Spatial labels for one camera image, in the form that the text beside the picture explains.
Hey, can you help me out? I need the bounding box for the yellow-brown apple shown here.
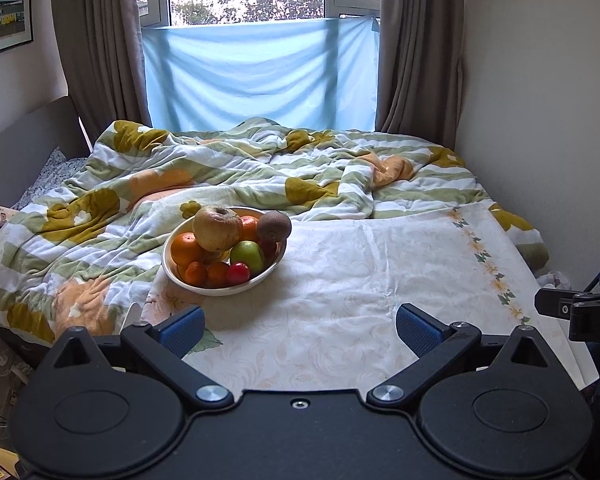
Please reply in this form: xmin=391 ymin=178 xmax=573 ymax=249
xmin=192 ymin=205 xmax=243 ymax=254

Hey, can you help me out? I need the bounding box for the large orange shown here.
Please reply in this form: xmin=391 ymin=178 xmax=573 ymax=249
xmin=170 ymin=231 xmax=206 ymax=267

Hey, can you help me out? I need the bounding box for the white floral cloth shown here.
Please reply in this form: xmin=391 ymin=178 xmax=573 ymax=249
xmin=140 ymin=205 xmax=600 ymax=393

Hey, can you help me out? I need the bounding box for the floral striped quilt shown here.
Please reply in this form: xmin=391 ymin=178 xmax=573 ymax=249
xmin=0 ymin=117 xmax=551 ymax=346

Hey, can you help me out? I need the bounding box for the large green apple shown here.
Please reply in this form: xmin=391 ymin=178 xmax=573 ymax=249
xmin=230 ymin=241 xmax=264 ymax=273

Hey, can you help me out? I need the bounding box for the cream ceramic bowl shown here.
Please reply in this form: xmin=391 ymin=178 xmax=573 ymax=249
xmin=162 ymin=206 xmax=287 ymax=297

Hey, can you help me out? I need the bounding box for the grey headboard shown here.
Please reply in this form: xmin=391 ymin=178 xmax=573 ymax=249
xmin=0 ymin=95 xmax=91 ymax=201

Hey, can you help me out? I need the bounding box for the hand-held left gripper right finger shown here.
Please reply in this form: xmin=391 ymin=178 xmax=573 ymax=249
xmin=366 ymin=302 xmax=561 ymax=408

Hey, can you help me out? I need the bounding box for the brown curtain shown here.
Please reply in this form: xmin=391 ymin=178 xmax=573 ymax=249
xmin=50 ymin=0 xmax=153 ymax=148
xmin=375 ymin=0 xmax=466 ymax=148

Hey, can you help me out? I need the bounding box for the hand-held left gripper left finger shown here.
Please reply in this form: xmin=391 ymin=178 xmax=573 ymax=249
xmin=42 ymin=305 xmax=236 ymax=408

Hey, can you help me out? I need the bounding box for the patterned grey pillow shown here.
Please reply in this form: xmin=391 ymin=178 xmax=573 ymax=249
xmin=15 ymin=147 xmax=88 ymax=208

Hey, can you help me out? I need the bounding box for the brown kiwi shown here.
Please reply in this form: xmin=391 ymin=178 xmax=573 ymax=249
xmin=256 ymin=211 xmax=292 ymax=242

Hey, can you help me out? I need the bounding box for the light blue window cloth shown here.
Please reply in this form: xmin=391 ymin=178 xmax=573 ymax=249
xmin=142 ymin=16 xmax=381 ymax=131

